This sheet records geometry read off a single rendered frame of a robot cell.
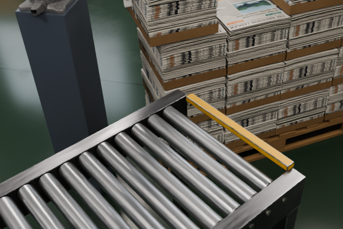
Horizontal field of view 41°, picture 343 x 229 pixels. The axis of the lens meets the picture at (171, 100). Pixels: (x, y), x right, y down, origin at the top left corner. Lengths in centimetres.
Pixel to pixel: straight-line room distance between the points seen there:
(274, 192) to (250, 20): 90
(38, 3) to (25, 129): 122
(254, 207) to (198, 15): 84
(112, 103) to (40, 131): 47
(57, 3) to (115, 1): 235
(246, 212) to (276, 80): 105
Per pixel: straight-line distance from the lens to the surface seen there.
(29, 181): 136
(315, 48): 218
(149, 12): 170
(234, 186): 127
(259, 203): 124
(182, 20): 176
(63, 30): 174
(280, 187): 128
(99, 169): 133
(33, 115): 290
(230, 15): 199
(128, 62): 321
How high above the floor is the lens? 176
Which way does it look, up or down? 38 degrees down
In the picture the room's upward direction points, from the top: 3 degrees counter-clockwise
